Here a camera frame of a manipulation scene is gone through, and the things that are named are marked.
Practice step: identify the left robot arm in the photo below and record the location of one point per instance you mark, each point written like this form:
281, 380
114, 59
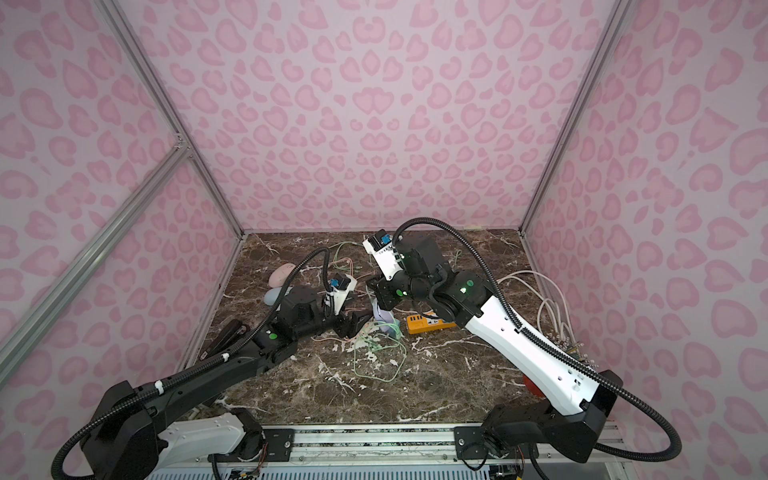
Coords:
127, 436

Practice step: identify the orange power strip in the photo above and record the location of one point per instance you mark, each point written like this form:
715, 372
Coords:
418, 324

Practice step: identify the lavender wireless mouse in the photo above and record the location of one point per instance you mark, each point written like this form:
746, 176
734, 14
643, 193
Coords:
383, 318

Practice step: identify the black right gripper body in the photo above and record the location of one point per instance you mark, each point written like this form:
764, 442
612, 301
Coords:
381, 293

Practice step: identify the red emergency stop button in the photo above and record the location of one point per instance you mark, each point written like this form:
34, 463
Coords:
532, 388

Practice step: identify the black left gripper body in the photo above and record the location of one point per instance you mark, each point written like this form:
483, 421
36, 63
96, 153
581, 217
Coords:
342, 322

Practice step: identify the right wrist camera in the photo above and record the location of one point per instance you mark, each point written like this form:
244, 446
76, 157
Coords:
381, 247

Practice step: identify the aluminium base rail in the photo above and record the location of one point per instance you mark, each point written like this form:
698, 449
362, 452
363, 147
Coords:
396, 451

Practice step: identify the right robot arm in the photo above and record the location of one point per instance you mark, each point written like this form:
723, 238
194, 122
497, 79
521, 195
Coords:
578, 399

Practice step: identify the light blue wireless mouse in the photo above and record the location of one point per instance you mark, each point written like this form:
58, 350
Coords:
274, 296

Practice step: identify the pink wireless mouse far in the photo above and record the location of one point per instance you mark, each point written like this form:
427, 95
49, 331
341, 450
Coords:
280, 275

